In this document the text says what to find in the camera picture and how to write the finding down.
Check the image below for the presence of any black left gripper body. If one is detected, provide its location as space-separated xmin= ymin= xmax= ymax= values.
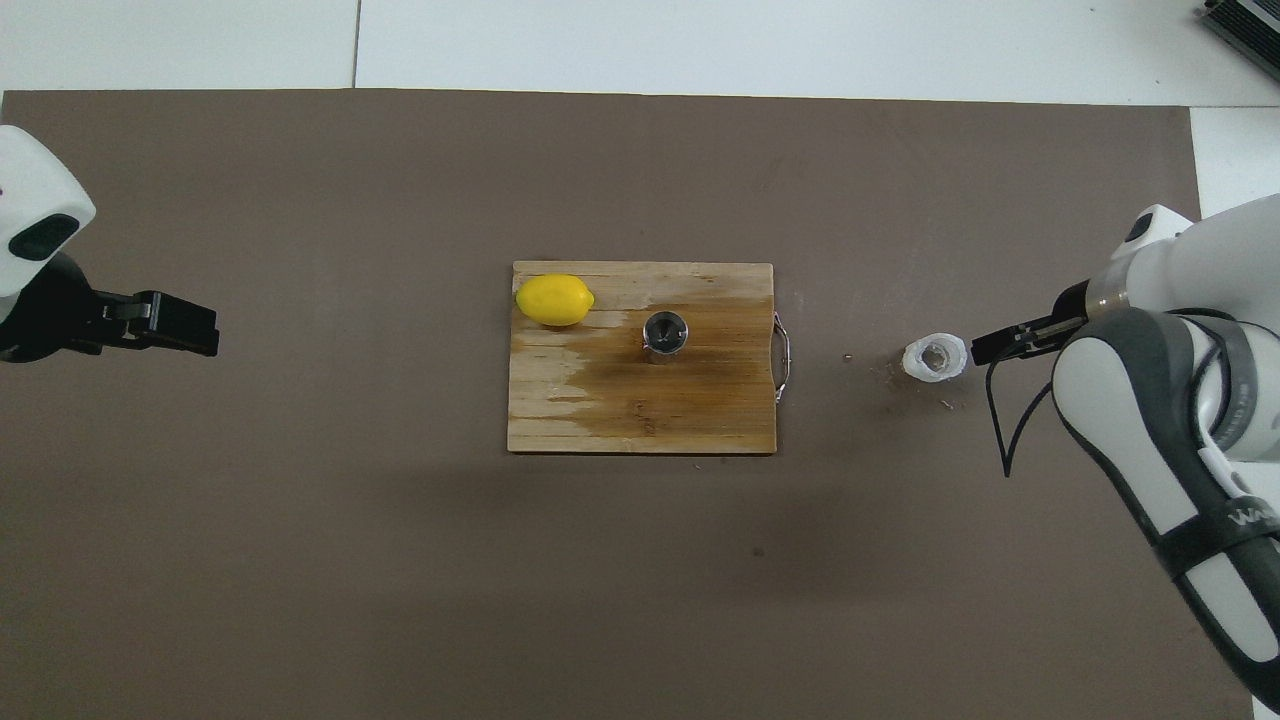
xmin=0 ymin=250 xmax=103 ymax=364

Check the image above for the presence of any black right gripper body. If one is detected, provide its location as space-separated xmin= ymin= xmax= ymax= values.
xmin=1052 ymin=280 xmax=1094 ymax=330

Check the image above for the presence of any small white plastic cup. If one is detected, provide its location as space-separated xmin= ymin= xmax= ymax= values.
xmin=903 ymin=333 xmax=969 ymax=384

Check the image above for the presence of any steel double jigger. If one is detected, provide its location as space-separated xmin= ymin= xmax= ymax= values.
xmin=641 ymin=310 xmax=690 ymax=367

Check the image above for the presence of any wooden cutting board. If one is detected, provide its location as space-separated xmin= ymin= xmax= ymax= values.
xmin=507 ymin=261 xmax=793 ymax=456

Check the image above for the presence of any brown paper table mat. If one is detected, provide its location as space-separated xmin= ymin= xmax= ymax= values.
xmin=0 ymin=88 xmax=1256 ymax=720

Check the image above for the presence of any grey black electronic box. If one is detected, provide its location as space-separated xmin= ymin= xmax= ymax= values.
xmin=1197 ymin=0 xmax=1280 ymax=83

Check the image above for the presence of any yellow lemon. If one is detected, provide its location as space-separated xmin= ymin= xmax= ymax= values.
xmin=515 ymin=274 xmax=596 ymax=328

